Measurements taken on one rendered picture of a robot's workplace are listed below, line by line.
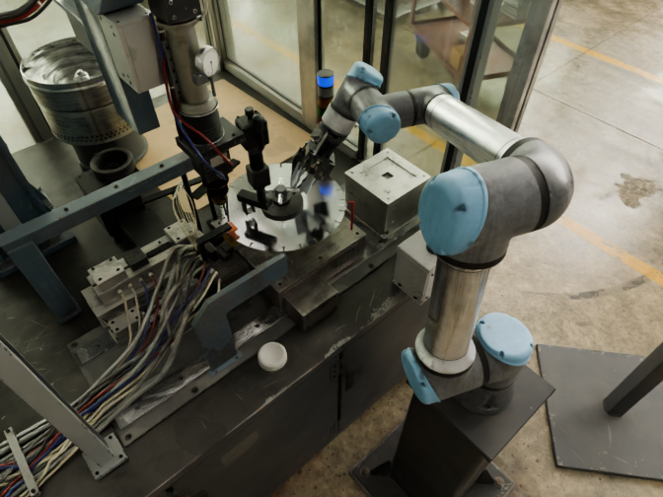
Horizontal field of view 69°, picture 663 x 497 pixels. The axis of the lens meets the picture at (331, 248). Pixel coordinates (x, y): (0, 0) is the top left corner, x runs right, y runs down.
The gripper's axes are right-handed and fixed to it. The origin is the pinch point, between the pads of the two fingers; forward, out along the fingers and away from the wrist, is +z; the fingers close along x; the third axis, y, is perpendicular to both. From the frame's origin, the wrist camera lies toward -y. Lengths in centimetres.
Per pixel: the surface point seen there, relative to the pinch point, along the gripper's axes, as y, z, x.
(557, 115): -197, -28, 170
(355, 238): 1.9, 4.7, 20.8
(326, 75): -21.4, -23.0, -3.9
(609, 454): 15, 34, 145
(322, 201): 0.2, 0.0, 7.7
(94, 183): -10, 31, -47
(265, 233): 11.1, 8.8, -3.1
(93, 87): -30, 15, -59
